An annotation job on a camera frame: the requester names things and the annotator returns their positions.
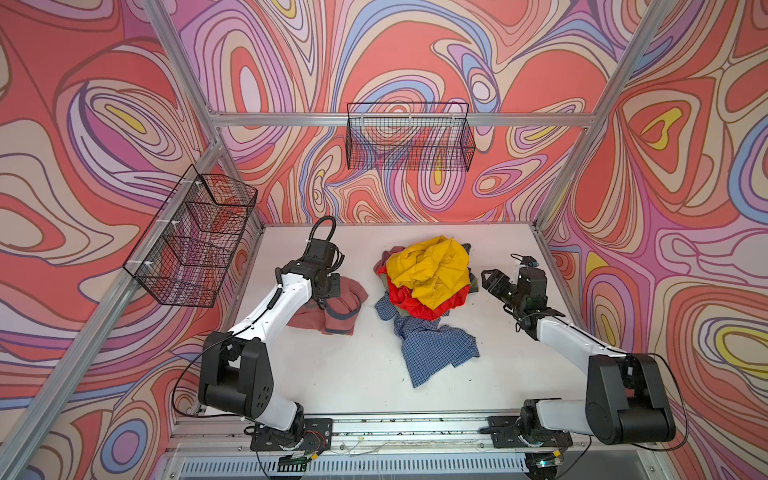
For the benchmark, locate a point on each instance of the black wire basket left wall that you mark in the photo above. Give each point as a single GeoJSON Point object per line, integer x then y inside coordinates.
{"type": "Point", "coordinates": [184, 257]}

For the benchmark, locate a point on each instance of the black wire basket wall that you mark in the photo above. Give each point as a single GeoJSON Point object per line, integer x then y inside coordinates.
{"type": "Point", "coordinates": [409, 136]}
{"type": "Point", "coordinates": [184, 257]}

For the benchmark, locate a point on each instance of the blue checkered cloth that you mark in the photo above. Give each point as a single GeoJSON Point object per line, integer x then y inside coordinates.
{"type": "Point", "coordinates": [427, 347]}

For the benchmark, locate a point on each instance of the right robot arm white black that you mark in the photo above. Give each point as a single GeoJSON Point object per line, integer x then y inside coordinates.
{"type": "Point", "coordinates": [625, 400]}

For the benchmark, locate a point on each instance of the dark green cloth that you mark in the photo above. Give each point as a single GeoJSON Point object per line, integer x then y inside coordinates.
{"type": "Point", "coordinates": [474, 287]}

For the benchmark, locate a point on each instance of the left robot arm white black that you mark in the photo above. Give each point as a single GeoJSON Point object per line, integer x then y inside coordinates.
{"type": "Point", "coordinates": [236, 375]}

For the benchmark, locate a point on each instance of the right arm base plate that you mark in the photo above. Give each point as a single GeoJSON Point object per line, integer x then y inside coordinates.
{"type": "Point", "coordinates": [517, 432]}

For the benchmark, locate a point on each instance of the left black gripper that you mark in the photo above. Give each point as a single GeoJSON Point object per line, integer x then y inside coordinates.
{"type": "Point", "coordinates": [334, 277]}

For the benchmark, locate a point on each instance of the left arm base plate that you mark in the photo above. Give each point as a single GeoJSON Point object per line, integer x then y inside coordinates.
{"type": "Point", "coordinates": [308, 435]}

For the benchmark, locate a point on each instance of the maroon garment grey trim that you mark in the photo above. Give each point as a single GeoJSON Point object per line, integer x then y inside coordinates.
{"type": "Point", "coordinates": [339, 314]}

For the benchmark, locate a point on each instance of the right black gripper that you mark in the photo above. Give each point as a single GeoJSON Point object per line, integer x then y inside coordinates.
{"type": "Point", "coordinates": [496, 274]}

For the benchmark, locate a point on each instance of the aluminium rail front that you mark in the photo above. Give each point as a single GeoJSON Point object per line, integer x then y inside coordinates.
{"type": "Point", "coordinates": [411, 432]}

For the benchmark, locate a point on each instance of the red cloth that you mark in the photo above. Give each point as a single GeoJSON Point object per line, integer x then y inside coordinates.
{"type": "Point", "coordinates": [406, 304]}

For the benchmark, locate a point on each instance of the black wire basket back wall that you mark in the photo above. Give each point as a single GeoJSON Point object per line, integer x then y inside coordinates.
{"type": "Point", "coordinates": [409, 136]}

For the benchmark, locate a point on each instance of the white vented cable duct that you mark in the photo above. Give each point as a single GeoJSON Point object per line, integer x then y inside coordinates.
{"type": "Point", "coordinates": [351, 466]}

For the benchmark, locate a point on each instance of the yellow cloth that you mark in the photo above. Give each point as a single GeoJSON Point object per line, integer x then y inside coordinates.
{"type": "Point", "coordinates": [433, 269]}

